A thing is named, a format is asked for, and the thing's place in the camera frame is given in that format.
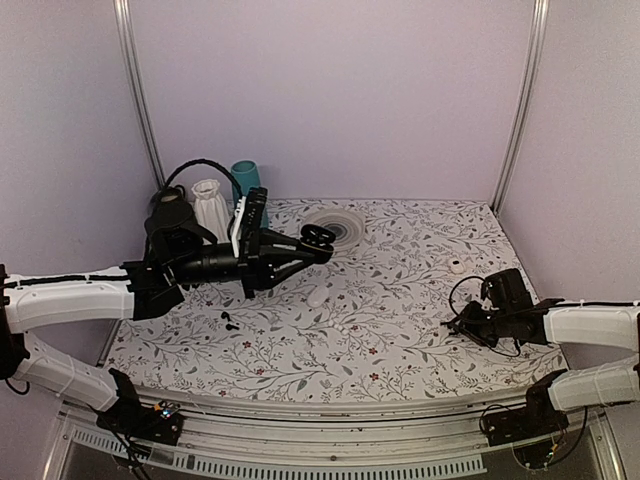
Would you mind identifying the grey spiral ceramic plate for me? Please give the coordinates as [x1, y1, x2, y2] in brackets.
[303, 208, 366, 253]

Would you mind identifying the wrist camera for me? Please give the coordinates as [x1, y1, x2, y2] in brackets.
[480, 268, 533, 313]
[229, 187, 268, 258]

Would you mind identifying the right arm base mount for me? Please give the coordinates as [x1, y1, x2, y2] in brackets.
[479, 378, 569, 446]

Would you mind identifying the camera black cable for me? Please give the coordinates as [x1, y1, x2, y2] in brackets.
[447, 272, 524, 359]
[159, 158, 251, 201]

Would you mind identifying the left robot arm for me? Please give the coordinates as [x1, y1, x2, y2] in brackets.
[1, 201, 334, 434]

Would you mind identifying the black earbud charging case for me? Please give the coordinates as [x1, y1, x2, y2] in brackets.
[300, 224, 336, 255]

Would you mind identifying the white oval charging case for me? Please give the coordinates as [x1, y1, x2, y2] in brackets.
[307, 285, 330, 309]

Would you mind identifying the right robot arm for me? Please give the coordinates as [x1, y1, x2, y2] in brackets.
[254, 250, 639, 436]

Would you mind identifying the left camera black cable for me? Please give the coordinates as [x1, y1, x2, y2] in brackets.
[159, 158, 251, 201]

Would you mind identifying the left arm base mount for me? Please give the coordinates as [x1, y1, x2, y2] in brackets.
[96, 368, 184, 446]

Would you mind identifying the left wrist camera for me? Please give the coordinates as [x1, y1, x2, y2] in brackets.
[229, 187, 268, 258]

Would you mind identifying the aluminium corner post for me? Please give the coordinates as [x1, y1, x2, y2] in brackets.
[113, 0, 165, 188]
[490, 0, 550, 218]

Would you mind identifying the black cylindrical vase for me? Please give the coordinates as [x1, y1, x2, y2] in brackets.
[150, 185, 186, 210]

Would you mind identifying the right aluminium corner post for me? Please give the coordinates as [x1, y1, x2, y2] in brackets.
[490, 0, 550, 218]

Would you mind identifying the white ribbed vase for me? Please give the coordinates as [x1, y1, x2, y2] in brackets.
[192, 179, 230, 243]

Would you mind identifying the small white earbud case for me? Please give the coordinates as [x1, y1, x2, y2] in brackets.
[448, 259, 466, 275]

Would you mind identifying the aluminium front rail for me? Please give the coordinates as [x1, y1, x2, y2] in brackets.
[44, 389, 630, 479]

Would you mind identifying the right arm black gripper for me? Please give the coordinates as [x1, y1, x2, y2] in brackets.
[452, 300, 514, 348]

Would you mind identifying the teal cylindrical vase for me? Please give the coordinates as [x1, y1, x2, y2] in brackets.
[230, 159, 269, 228]

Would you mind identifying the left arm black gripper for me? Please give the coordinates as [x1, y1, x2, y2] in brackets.
[170, 227, 314, 298]

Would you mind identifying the right camera black cable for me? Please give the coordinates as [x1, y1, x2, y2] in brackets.
[447, 272, 524, 359]

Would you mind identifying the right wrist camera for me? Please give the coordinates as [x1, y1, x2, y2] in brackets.
[480, 268, 533, 313]

